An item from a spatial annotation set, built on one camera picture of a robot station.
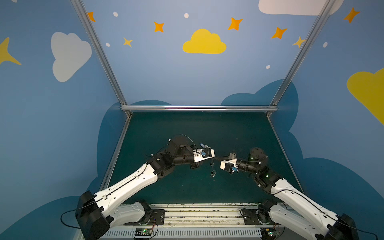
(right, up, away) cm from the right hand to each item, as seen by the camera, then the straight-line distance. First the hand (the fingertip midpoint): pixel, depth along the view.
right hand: (217, 152), depth 71 cm
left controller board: (-36, -39, 0) cm, 53 cm away
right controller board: (+25, -40, 0) cm, 47 cm away
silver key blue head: (-4, -1, +31) cm, 31 cm away
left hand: (-4, 0, -3) cm, 5 cm away
